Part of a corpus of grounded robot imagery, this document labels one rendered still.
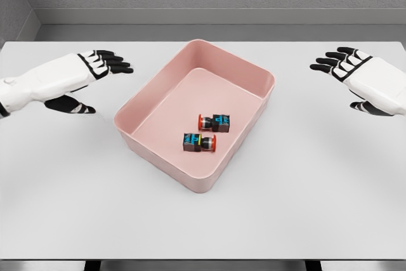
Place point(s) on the pink plastic basket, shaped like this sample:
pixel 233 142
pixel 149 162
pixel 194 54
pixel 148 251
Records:
pixel 206 93

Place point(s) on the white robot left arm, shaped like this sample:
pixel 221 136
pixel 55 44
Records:
pixel 14 93

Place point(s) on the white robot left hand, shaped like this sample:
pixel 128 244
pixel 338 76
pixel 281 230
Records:
pixel 63 74

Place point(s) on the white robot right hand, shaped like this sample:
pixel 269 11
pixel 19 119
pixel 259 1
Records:
pixel 377 80

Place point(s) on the black industrial switch red button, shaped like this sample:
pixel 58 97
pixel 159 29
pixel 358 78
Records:
pixel 219 123

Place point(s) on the black industrial switch yellow stripe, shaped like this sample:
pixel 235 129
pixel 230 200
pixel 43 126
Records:
pixel 192 142

